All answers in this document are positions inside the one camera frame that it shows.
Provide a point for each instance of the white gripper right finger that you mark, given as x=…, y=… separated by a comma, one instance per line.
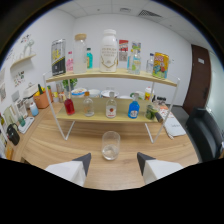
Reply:
x=156, y=169

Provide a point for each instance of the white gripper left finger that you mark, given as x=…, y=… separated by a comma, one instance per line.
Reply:
x=71, y=170

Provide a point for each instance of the clear glass tumbler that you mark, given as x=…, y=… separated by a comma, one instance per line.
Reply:
x=110, y=146

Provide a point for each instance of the pale blue cup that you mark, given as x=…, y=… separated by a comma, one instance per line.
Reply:
x=34, y=109

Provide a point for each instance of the white cloth mat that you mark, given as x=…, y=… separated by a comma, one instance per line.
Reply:
x=173, y=125

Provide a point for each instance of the black armchair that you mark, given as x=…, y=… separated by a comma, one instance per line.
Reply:
x=206, y=133

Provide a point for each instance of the two-tier wooden shelf rack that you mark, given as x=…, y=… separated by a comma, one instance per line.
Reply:
x=100, y=115

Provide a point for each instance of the small red liquid bottle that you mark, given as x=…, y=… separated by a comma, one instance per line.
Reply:
x=69, y=106

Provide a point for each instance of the white tray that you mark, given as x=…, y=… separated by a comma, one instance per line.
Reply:
x=26, y=125

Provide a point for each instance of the blue liquid bottle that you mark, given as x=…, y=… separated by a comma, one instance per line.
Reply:
x=133, y=109

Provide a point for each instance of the clear bottle with orange cap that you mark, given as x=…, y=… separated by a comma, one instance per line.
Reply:
x=88, y=106

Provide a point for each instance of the black pouch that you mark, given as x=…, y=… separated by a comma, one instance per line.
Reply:
x=13, y=134

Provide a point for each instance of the small dark bottles set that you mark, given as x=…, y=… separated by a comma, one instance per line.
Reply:
x=160, y=99

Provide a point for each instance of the white yellow condiment bottle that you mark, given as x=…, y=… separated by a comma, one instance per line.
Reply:
x=149, y=94

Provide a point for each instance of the orange pot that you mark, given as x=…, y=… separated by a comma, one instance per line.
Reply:
x=41, y=100

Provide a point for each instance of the blue rimmed bowl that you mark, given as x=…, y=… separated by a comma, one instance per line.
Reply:
x=79, y=92

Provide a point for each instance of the white bowl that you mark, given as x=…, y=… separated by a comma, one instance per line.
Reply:
x=94, y=93

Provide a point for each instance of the green potted plant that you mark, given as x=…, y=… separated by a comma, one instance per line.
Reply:
x=70, y=83

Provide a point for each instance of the dark brown door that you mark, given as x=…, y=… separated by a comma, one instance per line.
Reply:
x=198, y=80

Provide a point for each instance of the yellow printed drink can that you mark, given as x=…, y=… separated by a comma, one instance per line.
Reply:
x=160, y=65

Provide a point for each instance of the small pink bottle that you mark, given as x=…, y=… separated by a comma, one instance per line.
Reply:
x=70, y=63

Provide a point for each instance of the clear bottle with green label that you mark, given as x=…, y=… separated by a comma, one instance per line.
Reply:
x=136, y=63

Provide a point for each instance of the small teal bottle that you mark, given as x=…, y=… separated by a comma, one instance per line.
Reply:
x=89, y=59

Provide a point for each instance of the clear bottle with cork lid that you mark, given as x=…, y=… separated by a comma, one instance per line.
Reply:
x=80, y=55

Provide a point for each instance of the large white bottle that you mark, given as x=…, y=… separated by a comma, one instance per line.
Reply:
x=109, y=51

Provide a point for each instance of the wooden wall shelf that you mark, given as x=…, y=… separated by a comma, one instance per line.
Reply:
x=22, y=60

